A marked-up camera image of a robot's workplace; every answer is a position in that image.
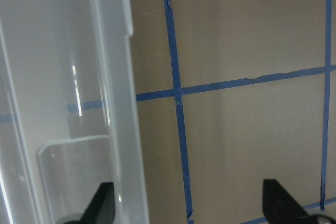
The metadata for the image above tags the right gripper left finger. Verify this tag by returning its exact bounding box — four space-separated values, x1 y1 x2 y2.
56 182 116 223

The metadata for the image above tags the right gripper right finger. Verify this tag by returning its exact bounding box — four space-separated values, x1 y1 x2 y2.
262 179 335 224

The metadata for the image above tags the clear plastic box lid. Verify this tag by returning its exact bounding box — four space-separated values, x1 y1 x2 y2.
1 0 149 223

